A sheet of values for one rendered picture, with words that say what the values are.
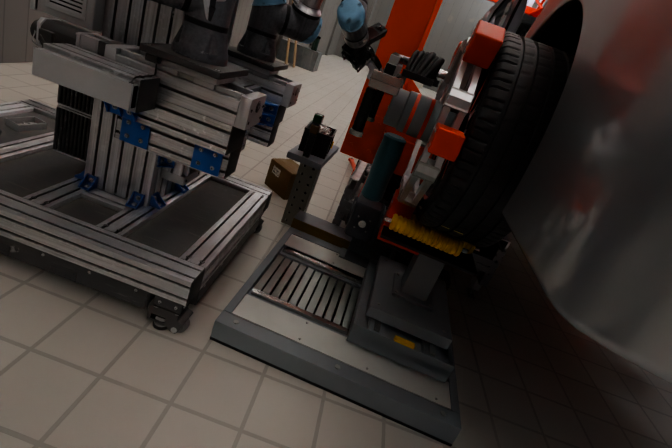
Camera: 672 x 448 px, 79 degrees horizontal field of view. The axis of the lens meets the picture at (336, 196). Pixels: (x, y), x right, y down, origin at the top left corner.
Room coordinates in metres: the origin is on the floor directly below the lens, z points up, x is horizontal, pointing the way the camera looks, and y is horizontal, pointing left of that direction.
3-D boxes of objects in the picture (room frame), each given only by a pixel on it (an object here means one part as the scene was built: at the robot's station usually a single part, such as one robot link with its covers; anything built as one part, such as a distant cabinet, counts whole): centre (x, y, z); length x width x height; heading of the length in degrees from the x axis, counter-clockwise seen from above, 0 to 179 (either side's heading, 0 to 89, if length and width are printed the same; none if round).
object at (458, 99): (1.40, -0.24, 0.85); 0.54 x 0.07 x 0.54; 176
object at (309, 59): (9.91, 1.97, 0.46); 0.91 x 0.73 x 0.92; 89
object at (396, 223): (1.27, -0.33, 0.51); 0.29 x 0.06 x 0.06; 86
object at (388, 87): (1.24, -0.02, 0.93); 0.09 x 0.05 x 0.05; 86
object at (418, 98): (1.40, -0.16, 0.85); 0.21 x 0.14 x 0.14; 86
